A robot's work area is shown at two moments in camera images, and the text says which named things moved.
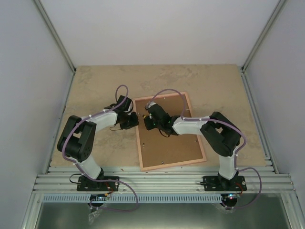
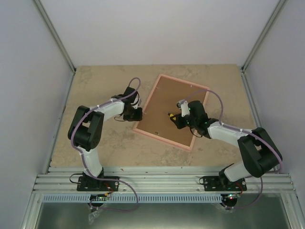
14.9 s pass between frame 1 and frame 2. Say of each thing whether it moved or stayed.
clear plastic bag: stayed
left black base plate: stayed
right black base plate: stayed
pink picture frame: moved
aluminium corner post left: stayed
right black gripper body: moved
